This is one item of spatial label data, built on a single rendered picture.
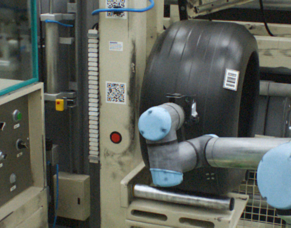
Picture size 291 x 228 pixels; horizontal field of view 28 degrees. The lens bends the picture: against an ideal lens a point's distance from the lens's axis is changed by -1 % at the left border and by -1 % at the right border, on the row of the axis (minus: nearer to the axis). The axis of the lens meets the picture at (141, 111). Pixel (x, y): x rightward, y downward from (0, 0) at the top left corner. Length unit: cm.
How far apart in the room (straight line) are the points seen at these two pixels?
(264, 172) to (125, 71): 94
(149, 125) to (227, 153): 20
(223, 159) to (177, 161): 11
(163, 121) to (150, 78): 43
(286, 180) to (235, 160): 31
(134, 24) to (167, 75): 27
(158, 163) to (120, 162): 68
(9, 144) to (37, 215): 28
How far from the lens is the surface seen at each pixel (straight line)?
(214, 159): 146
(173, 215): 198
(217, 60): 177
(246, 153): 139
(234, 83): 175
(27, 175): 205
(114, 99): 203
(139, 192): 201
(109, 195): 215
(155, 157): 142
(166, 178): 143
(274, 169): 114
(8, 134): 191
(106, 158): 211
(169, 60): 180
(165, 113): 140
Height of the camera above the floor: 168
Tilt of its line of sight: 15 degrees down
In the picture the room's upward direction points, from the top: 1 degrees clockwise
